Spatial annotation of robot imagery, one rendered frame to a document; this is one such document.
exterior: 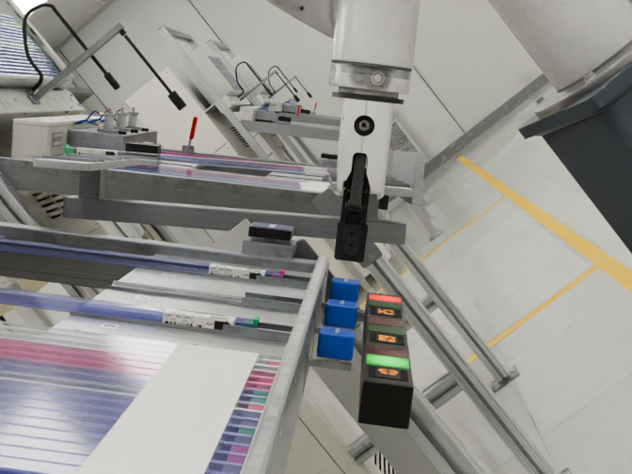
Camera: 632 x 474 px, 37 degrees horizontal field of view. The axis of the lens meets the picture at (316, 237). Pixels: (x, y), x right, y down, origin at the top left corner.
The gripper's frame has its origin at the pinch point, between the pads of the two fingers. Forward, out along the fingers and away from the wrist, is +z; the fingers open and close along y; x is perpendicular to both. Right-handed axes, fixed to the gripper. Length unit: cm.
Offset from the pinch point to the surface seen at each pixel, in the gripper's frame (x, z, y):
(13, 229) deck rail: 39.6, 4.6, 8.0
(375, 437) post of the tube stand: -6.5, 32.2, 29.4
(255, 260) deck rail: 10.8, 4.7, 8.0
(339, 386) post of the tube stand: -0.6, 25.3, 29.4
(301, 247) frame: 6.0, 3.7, 14.0
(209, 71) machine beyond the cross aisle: 97, -20, 451
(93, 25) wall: 258, -51, 749
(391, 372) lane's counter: -4.7, 6.4, -25.0
